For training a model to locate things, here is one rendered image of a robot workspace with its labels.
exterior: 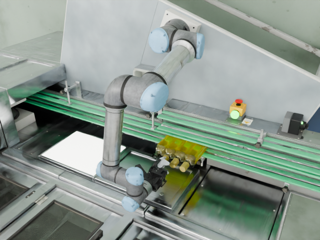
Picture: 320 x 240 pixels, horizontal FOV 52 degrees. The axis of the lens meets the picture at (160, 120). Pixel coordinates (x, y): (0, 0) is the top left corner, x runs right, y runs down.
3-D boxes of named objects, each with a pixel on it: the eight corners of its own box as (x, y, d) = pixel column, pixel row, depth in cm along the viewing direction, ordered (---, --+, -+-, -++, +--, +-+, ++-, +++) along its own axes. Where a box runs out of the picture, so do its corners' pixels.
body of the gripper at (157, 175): (167, 180, 161) (155, 195, 152) (152, 174, 164) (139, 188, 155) (168, 168, 157) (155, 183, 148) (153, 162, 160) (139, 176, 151)
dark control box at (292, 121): (284, 124, 169) (281, 131, 163) (287, 110, 165) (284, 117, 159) (301, 127, 165) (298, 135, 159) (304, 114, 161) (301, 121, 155)
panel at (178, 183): (76, 133, 221) (38, 159, 195) (76, 129, 219) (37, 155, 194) (199, 173, 182) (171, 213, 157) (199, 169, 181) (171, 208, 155)
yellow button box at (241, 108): (233, 112, 181) (228, 117, 175) (234, 99, 177) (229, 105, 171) (245, 115, 178) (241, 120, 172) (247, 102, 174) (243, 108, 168)
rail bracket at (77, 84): (84, 94, 229) (61, 107, 212) (81, 71, 221) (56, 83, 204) (89, 95, 227) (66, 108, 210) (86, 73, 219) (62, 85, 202)
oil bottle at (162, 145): (172, 136, 193) (154, 155, 177) (172, 128, 190) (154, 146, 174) (181, 138, 191) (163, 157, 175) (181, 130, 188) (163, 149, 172)
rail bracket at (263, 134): (260, 134, 164) (253, 147, 154) (262, 121, 161) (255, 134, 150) (268, 135, 163) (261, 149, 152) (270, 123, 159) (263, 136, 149)
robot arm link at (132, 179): (115, 171, 136) (115, 190, 142) (137, 180, 132) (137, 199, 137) (125, 160, 142) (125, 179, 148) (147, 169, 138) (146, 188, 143)
